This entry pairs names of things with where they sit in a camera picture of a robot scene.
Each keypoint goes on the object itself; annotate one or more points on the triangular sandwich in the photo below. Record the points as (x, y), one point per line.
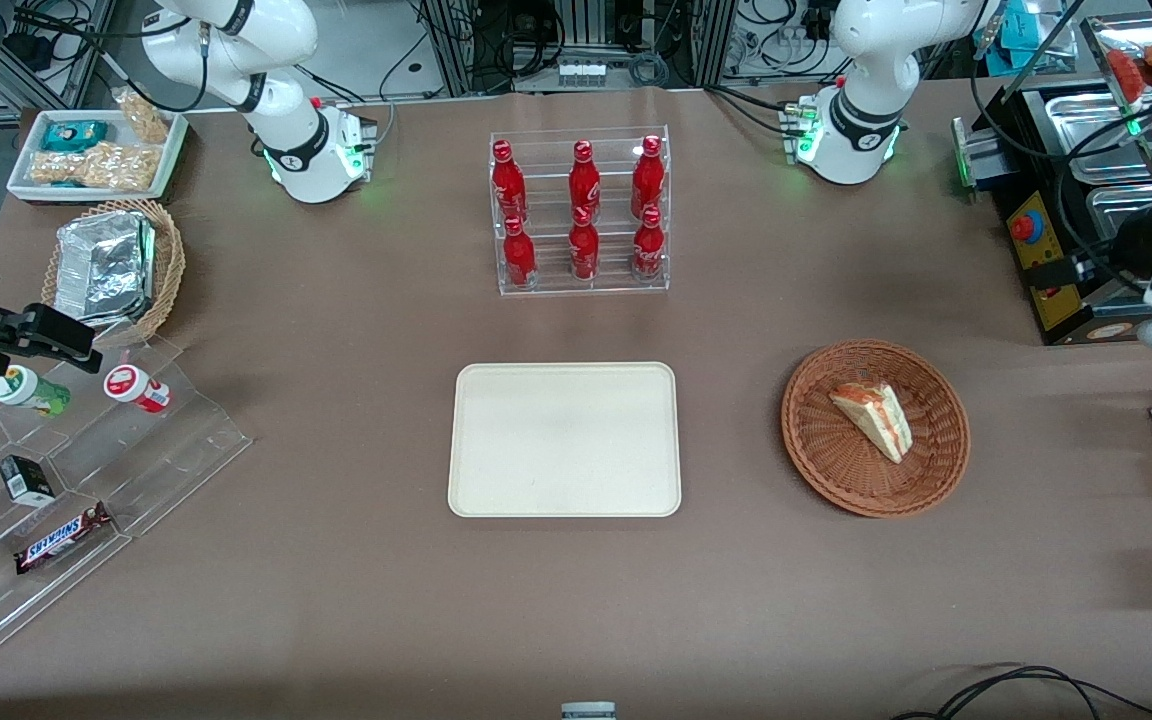
(876, 415)

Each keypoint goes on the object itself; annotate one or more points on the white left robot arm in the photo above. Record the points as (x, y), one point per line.
(851, 120)

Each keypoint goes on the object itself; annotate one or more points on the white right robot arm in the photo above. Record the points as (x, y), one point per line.
(286, 100)

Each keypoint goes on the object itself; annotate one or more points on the oval tan wicker basket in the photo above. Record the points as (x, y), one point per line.
(168, 270)

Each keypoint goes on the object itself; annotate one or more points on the white snack tray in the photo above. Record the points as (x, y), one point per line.
(26, 190)

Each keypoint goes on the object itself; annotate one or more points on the round brown wicker basket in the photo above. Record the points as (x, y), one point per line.
(856, 480)

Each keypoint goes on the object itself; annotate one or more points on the cream rectangular plastic tray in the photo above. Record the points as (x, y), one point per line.
(564, 440)

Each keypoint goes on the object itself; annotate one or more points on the green white drink cup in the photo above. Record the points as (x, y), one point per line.
(26, 390)

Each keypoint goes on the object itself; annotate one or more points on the red white drink cup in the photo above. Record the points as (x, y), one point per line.
(136, 388)

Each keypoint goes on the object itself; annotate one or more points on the steel food pan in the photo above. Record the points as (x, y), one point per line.
(1101, 130)
(1111, 215)

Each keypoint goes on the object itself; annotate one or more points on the small black carton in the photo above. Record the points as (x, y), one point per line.
(28, 480)

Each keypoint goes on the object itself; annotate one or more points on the clear acrylic stepped stand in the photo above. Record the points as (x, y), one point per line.
(166, 450)

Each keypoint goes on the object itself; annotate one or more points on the black food warmer cabinet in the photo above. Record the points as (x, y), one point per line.
(1036, 290)

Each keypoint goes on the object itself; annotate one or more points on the large clear peanut bag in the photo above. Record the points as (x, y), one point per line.
(96, 167)

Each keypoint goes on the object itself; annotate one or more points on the red emergency stop button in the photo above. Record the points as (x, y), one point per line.
(1026, 226)

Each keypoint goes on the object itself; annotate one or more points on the brown chocolate bar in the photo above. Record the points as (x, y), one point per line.
(61, 540)

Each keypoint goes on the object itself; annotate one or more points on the teal snack packet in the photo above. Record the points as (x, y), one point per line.
(74, 135)

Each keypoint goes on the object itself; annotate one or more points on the orange red food pieces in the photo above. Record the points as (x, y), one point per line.
(1151, 68)

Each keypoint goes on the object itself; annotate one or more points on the small clear peanut bag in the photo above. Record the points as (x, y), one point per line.
(144, 118)

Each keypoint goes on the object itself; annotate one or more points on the red cola bottle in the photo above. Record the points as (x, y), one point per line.
(584, 185)
(584, 252)
(508, 185)
(648, 250)
(519, 258)
(647, 180)

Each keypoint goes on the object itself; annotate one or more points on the clear acrylic bottle rack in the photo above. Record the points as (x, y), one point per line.
(548, 160)

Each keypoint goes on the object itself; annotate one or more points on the small grey device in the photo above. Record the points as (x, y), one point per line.
(588, 711)

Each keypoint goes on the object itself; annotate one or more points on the aluminium frame posts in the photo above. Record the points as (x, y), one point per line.
(446, 45)

